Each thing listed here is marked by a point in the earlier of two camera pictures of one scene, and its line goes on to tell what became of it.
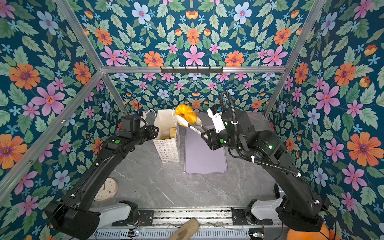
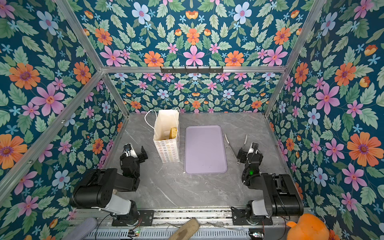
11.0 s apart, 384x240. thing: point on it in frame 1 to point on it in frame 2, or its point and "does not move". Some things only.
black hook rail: (191, 70) does not move
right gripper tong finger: (184, 122) to (238, 163)
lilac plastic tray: (199, 157) does not move
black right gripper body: (218, 140) to (245, 160)
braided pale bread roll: (172, 132) does not move
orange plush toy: (323, 234) does not move
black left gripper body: (144, 134) to (137, 160)
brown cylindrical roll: (186, 231) does not move
